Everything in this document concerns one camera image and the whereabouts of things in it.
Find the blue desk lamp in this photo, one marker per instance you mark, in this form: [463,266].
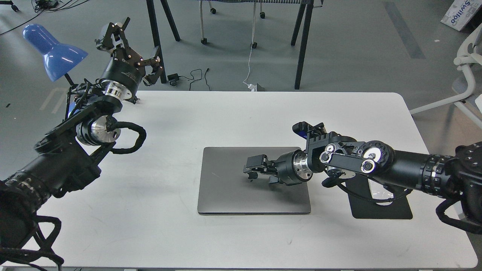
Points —
[58,58]

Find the white computer mouse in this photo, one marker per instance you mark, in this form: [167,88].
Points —
[378,191]

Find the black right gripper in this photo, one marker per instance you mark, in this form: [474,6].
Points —
[289,169]

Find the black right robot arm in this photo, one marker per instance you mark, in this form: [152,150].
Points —
[456,179]

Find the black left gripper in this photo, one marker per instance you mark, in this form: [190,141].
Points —
[122,76]

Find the black power adapter with cable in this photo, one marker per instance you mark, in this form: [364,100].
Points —
[174,78]

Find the white power adapter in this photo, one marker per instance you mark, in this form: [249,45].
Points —
[255,87]

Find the cardboard box with blue print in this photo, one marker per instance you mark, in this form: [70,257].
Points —
[460,13]

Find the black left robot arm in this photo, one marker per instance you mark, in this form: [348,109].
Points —
[69,155]

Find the grey laptop notebook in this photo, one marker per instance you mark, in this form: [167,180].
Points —
[226,190]

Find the white office chair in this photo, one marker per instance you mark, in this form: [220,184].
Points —
[468,86]

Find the black mouse pad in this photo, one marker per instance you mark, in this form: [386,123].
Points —
[361,209]

